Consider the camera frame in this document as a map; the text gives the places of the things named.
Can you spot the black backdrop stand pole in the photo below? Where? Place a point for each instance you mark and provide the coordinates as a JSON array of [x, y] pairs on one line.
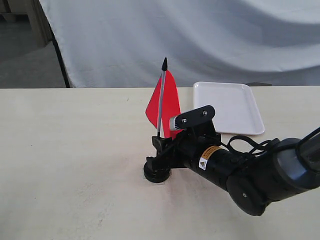
[[59, 58]]

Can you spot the black round flag base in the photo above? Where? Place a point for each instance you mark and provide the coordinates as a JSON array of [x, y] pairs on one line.
[[156, 176]]

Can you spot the white backdrop cloth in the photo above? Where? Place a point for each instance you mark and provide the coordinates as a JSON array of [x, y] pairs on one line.
[[123, 43]]

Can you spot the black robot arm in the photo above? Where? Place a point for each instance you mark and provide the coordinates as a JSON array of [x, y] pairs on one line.
[[271, 171]]

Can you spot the red flag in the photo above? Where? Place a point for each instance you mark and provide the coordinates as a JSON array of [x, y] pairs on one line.
[[164, 103]]

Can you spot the wooden furniture in background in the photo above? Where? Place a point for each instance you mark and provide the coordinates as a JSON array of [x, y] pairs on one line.
[[31, 12]]

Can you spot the white plastic tray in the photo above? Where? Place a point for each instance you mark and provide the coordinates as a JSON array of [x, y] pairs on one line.
[[236, 110]]

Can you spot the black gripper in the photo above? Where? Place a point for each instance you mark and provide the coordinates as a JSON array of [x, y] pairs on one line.
[[194, 147]]

